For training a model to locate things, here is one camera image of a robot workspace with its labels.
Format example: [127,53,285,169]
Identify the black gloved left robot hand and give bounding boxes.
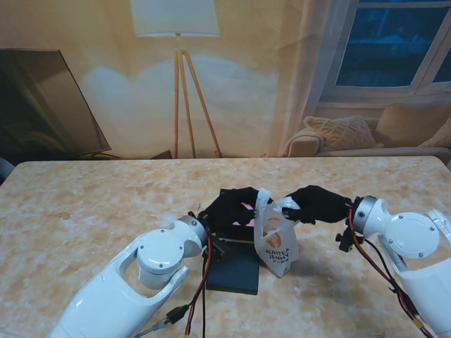
[197,187,261,240]

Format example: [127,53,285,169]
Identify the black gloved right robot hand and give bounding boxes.
[281,185,353,225]

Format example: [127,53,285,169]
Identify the white plastic bag orange logo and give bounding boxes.
[253,188,300,279]

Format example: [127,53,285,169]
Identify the black gift box pink inside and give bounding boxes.
[215,188,264,244]

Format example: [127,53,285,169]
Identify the black gift box lid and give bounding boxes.
[205,241,261,296]

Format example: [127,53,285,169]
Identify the dark grey chair edge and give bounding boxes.
[0,156,15,184]

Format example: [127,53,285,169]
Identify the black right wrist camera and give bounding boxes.
[336,228,355,253]

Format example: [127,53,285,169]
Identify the red black left arm cables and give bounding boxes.
[165,228,226,338]

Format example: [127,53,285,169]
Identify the red black arm cables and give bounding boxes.
[165,228,226,338]
[347,207,434,338]

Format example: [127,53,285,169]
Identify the red black right arm cables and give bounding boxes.
[347,207,434,338]

